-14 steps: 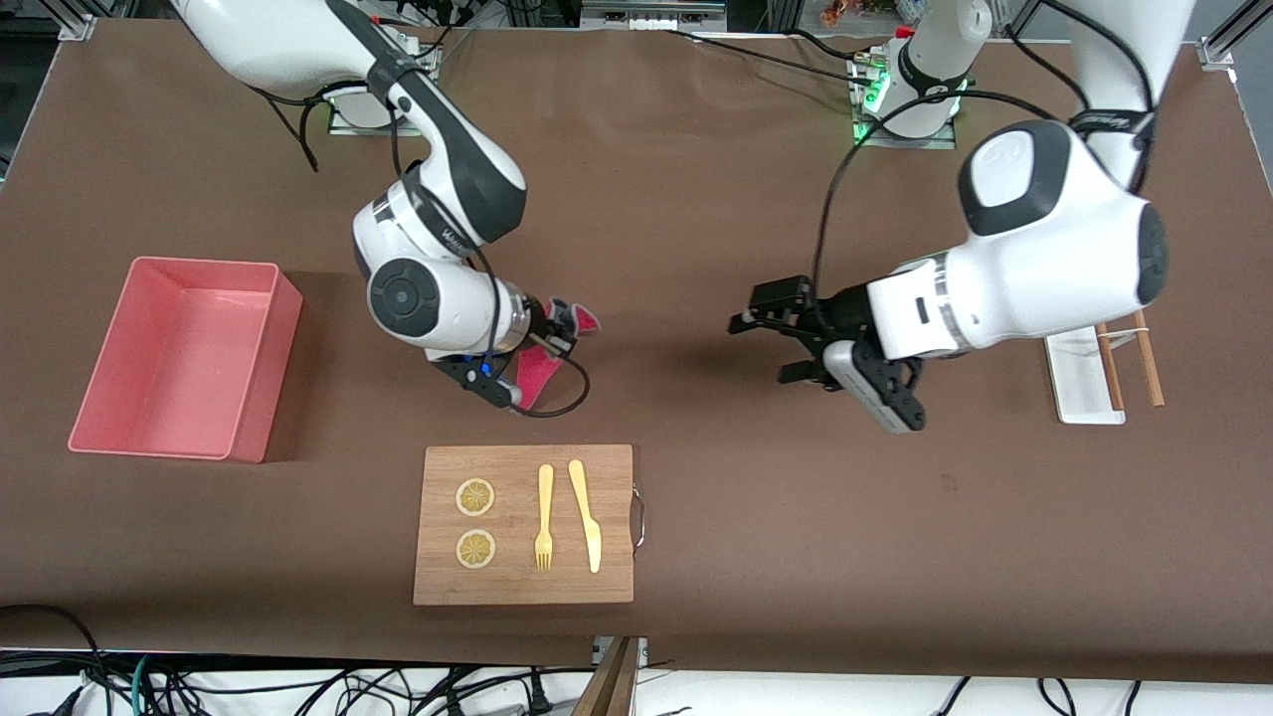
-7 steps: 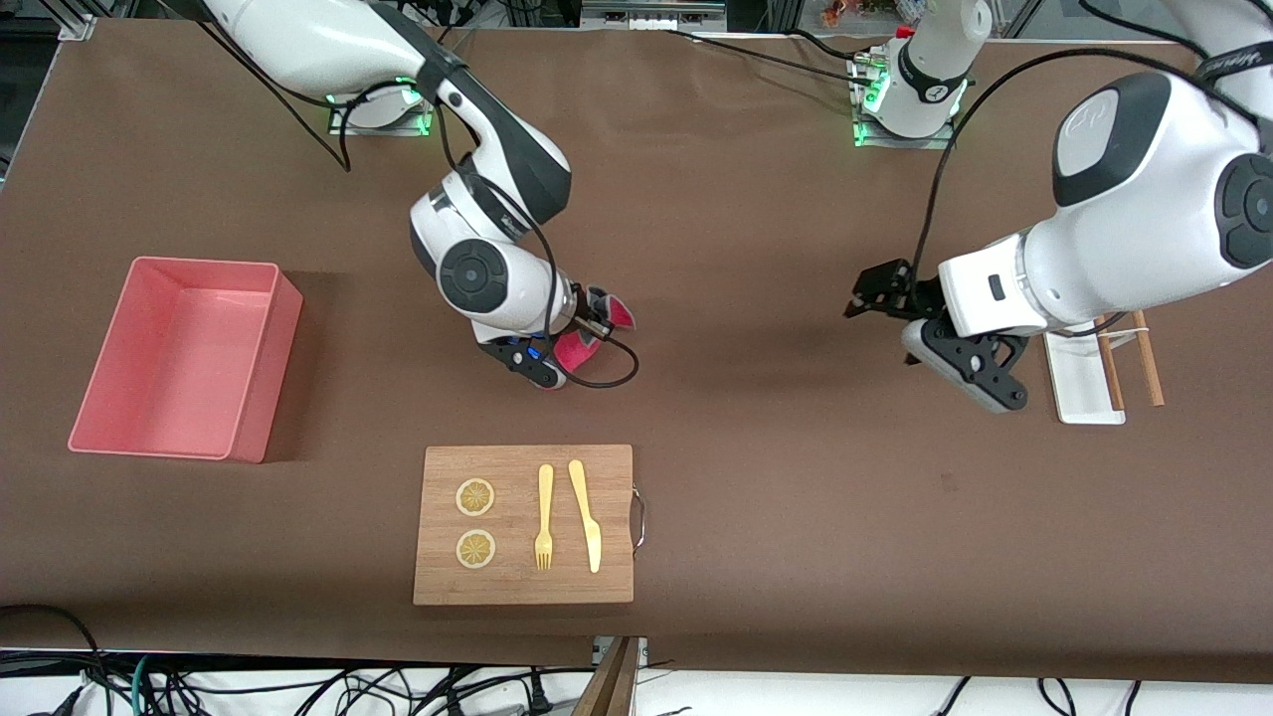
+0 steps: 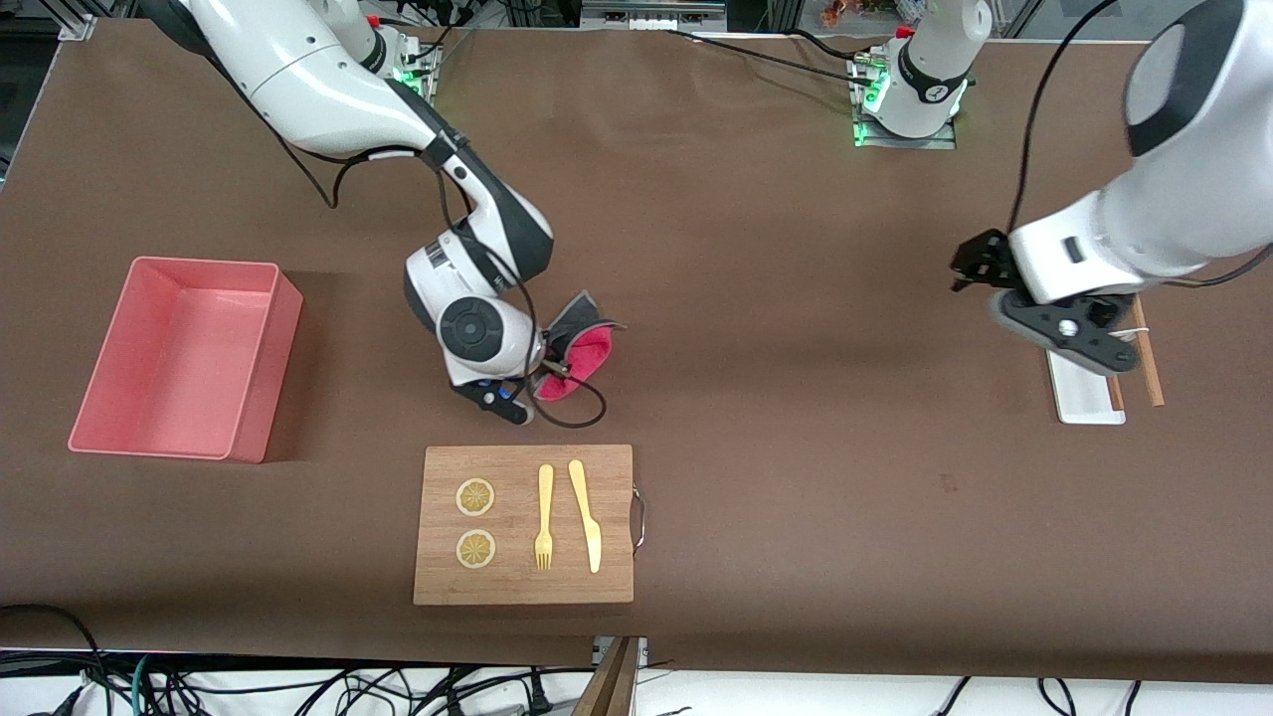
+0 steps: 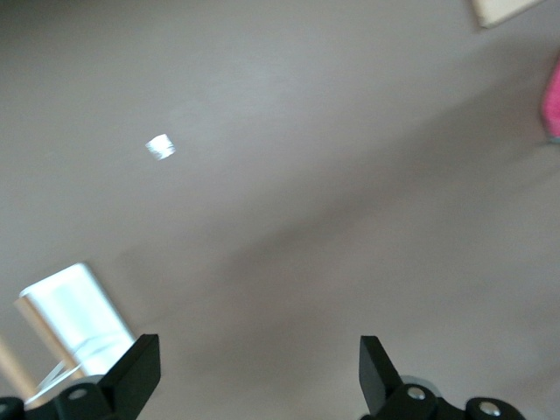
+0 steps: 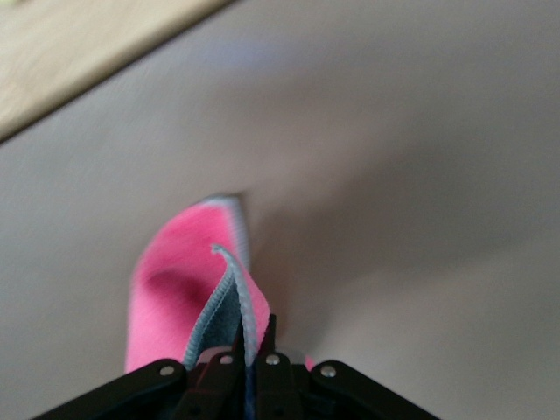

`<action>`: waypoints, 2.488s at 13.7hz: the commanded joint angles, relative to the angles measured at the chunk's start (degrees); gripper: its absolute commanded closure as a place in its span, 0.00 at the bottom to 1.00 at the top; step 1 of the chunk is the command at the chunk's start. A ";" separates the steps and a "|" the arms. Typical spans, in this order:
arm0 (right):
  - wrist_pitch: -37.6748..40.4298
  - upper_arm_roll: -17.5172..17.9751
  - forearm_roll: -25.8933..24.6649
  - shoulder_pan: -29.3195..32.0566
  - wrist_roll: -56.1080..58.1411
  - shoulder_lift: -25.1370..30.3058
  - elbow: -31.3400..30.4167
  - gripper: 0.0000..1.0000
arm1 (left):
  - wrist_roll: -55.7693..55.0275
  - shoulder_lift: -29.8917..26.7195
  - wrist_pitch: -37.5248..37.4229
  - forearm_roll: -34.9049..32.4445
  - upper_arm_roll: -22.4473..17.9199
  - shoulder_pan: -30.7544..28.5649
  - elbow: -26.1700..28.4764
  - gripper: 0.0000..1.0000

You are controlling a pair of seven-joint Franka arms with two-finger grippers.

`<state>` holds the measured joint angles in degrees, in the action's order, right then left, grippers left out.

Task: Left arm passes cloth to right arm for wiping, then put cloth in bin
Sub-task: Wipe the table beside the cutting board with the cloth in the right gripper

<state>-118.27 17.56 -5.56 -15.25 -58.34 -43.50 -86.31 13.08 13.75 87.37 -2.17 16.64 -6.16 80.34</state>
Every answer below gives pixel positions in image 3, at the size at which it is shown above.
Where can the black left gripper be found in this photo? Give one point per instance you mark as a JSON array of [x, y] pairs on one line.
[[983, 261]]

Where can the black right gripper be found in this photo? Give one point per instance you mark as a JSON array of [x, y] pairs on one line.
[[553, 361]]

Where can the pink cloth with grey backing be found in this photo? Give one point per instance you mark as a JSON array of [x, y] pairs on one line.
[[587, 363]]

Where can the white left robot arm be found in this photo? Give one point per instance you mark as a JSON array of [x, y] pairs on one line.
[[1174, 199]]

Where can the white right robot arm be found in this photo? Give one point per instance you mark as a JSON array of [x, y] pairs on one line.
[[318, 89]]

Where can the yellow plastic fork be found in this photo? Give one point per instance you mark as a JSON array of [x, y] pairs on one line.
[[545, 487]]

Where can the lemon slice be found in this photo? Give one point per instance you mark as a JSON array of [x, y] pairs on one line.
[[475, 549], [475, 497]]

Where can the wooden cutting board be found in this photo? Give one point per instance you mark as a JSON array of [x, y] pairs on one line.
[[514, 517]]

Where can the white rack base tray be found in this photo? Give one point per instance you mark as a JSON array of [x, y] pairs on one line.
[[1084, 398]]

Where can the yellow plastic knife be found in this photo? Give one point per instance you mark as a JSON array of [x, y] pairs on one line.
[[593, 542]]

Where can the wooden beam under table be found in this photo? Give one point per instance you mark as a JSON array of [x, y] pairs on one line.
[[609, 686]]

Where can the silver power strip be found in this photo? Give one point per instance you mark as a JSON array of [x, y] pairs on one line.
[[651, 12]]

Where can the pink plastic bin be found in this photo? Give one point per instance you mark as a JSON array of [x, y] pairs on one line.
[[169, 348]]

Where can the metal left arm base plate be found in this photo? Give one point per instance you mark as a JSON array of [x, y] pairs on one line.
[[935, 142]]

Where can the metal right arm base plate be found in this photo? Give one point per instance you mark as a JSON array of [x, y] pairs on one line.
[[423, 80]]

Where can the small metal table bracket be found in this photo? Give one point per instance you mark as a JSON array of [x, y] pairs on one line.
[[641, 651]]

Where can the aluminium frame profile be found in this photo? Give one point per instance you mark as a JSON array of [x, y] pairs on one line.
[[85, 20]]

